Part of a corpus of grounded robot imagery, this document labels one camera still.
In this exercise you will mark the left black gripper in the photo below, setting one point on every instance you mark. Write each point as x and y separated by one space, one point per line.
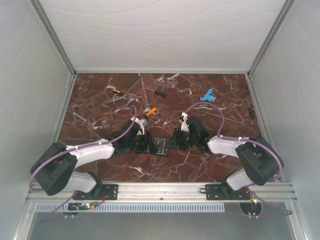
145 148

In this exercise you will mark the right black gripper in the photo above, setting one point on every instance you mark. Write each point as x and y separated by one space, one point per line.
175 142

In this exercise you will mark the clear plastic fuse box cover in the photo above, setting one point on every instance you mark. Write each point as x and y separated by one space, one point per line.
161 147

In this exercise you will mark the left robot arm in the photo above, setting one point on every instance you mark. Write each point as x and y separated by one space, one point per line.
55 170

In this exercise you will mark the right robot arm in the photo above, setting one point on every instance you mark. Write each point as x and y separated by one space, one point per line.
260 163

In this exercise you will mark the blue plastic connector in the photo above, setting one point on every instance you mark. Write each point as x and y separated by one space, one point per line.
209 96

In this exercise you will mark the yellow black screwdriver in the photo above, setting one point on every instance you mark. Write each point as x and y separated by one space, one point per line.
119 94

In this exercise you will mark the thin black screwdriver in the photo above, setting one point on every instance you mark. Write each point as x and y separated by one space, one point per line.
251 110

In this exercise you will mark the silver wrench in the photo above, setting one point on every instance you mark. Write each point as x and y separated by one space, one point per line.
79 116

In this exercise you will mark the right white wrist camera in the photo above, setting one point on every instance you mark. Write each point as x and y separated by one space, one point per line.
183 120

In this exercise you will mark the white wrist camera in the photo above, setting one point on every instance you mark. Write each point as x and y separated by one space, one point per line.
139 126
183 120

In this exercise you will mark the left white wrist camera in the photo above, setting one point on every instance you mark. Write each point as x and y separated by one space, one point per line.
139 126

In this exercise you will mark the orange handled screwdriver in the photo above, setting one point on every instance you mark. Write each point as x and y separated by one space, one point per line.
153 110

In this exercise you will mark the black handled screwdriver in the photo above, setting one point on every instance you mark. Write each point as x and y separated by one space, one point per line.
157 92

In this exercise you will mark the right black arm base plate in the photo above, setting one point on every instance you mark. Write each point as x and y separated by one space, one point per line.
223 192

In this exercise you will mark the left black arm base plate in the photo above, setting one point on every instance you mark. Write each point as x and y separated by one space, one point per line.
110 191

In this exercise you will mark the aluminium rail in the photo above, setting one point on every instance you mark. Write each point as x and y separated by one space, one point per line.
190 191

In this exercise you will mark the slotted grey cable duct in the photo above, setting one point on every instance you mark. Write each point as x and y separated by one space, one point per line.
145 207

